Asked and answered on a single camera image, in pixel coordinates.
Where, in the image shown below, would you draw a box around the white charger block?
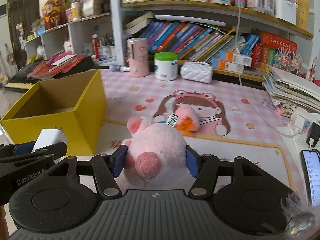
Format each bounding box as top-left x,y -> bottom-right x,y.
32,127 -> 67,153

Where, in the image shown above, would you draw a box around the pink plush pig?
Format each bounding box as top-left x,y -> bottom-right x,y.
116,116 -> 194,193

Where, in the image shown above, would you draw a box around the small pink plush toy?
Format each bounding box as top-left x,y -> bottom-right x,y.
175,105 -> 200,134

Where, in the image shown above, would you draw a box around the pink checkered tablecloth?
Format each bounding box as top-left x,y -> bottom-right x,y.
75,68 -> 308,205

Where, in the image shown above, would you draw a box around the yellow cardboard box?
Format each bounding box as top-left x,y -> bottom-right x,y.
1,69 -> 107,155

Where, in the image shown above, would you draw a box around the black electronic keyboard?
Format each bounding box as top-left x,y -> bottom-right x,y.
4,55 -> 95,93

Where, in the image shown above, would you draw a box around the white quilted purse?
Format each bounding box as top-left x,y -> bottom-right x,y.
180,61 -> 213,83

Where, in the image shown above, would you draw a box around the smartphone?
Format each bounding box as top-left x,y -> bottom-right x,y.
300,149 -> 320,206

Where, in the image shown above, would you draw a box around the white power strip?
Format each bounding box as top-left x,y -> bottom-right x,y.
291,107 -> 319,134

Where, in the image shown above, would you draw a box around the red papers pile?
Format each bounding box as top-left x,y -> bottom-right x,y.
27,54 -> 87,79

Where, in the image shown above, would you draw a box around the white jar green lid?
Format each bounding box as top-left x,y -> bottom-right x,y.
154,52 -> 178,81

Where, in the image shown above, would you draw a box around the stack of papers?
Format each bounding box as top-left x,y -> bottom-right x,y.
263,67 -> 319,118

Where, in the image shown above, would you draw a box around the orange white box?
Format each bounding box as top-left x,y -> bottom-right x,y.
220,50 -> 252,67

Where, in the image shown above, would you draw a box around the pink cylindrical humidifier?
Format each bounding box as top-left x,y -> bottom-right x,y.
127,37 -> 150,77

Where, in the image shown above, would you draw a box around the white pen holder cups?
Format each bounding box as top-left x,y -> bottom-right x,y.
99,45 -> 117,58

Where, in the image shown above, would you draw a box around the white cubby shelf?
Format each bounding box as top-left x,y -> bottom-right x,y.
25,13 -> 113,60

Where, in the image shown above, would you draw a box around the red box set books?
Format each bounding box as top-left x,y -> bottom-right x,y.
251,31 -> 298,73

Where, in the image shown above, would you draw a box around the white bookshelf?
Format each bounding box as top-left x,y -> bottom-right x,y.
110,0 -> 319,67

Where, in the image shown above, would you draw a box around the fortune god paper bag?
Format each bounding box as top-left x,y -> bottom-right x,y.
42,0 -> 67,30

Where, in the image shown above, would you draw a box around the dark wooden door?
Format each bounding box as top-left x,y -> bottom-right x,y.
7,0 -> 40,69

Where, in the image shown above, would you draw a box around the white yellow bottle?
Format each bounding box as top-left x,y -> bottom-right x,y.
71,2 -> 82,21

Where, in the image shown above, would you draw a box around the white organizer box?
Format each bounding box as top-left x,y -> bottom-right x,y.
274,0 -> 297,25

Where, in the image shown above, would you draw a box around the white charging cable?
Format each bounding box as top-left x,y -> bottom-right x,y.
235,2 -> 303,138

